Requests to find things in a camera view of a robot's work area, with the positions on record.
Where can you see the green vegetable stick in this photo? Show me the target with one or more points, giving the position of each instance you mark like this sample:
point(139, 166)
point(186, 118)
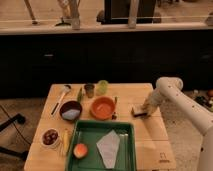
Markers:
point(79, 96)

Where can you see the white folded napkin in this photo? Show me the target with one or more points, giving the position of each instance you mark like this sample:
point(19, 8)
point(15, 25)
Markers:
point(108, 147)

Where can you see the light green cup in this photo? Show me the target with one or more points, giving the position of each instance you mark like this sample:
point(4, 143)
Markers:
point(102, 87)

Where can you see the black cabinet on ledge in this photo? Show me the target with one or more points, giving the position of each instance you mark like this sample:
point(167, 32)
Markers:
point(117, 12)

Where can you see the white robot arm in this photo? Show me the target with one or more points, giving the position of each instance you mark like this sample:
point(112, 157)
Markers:
point(170, 88)

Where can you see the peach fruit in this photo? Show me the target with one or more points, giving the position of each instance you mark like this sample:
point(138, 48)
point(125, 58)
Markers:
point(80, 150)

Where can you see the yellow corn cob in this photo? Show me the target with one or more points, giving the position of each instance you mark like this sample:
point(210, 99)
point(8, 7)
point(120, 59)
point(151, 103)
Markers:
point(65, 143)

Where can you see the black stand leg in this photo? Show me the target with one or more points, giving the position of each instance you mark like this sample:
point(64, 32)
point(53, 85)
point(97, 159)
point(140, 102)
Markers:
point(8, 130)

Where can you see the dark bowl with cloth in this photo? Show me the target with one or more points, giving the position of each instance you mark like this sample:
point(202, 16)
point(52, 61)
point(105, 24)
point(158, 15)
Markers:
point(71, 110)

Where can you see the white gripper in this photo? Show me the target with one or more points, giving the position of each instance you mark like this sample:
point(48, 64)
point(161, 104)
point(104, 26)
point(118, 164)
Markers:
point(148, 108)

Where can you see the white bowl of dark fruit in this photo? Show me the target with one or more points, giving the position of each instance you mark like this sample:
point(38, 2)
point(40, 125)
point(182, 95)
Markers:
point(50, 138)

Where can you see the green plastic tray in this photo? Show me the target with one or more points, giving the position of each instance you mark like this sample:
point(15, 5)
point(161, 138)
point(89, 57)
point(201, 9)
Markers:
point(89, 133)

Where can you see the red orange bowl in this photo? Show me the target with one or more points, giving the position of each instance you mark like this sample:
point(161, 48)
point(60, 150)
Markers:
point(102, 108)

